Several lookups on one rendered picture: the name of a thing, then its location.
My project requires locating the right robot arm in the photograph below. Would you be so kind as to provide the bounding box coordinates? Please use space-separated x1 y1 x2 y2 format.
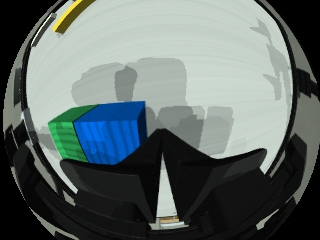
310 78 320 102

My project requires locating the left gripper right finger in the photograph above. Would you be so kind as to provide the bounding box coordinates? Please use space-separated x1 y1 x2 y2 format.
161 129 267 222

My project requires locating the blue cube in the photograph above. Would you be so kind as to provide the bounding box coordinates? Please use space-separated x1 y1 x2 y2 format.
74 101 148 165

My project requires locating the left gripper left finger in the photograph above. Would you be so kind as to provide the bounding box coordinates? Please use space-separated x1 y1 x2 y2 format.
60 129 162 224

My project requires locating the cream rectangular bar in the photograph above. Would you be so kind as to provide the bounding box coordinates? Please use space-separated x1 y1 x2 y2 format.
31 13 57 47

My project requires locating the green cube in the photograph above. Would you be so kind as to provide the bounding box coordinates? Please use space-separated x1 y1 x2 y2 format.
47 104 100 163

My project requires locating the yellow rectangular bar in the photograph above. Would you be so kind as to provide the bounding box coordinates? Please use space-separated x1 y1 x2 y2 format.
52 0 96 34

